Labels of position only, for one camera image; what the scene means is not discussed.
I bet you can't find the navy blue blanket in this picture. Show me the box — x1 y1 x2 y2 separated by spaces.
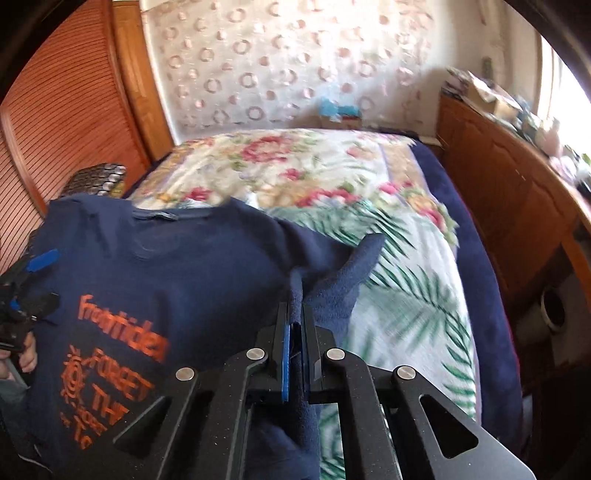
409 137 526 459

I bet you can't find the patterned dark blue pillow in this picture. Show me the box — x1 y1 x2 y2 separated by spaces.
62 164 128 200

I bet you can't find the white round pot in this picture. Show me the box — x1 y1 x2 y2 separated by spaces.
516 285 570 348

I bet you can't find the wooden door frame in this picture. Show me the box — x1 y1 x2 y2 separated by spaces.
111 0 176 162

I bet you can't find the tissue box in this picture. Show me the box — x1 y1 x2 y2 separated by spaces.
318 97 362 119

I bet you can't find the window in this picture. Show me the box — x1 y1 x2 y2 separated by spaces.
536 32 591 137

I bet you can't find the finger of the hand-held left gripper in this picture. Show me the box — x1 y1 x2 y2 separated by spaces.
13 248 62 283
0 290 62 325

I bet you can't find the floral blanket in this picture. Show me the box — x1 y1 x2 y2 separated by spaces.
127 128 461 259

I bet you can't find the sheer curtain with circle print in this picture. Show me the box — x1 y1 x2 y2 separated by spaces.
139 0 488 145

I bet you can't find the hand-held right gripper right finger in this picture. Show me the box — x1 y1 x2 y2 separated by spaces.
301 295 537 480

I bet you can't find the long wooden cabinet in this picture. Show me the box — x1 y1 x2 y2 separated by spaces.
436 92 591 354

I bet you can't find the wooden headboard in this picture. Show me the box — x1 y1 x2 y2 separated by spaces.
0 0 152 278

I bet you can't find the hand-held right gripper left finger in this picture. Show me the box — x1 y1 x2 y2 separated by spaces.
113 300 302 480

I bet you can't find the open cardboard box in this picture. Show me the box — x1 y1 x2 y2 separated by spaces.
465 73 523 121

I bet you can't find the person's left hand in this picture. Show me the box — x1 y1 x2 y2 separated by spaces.
0 331 38 381

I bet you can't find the navy blue printed t-shirt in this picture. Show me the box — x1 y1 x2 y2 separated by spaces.
23 194 387 480

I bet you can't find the palm leaf print bedsheet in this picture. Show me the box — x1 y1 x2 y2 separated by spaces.
259 198 482 480

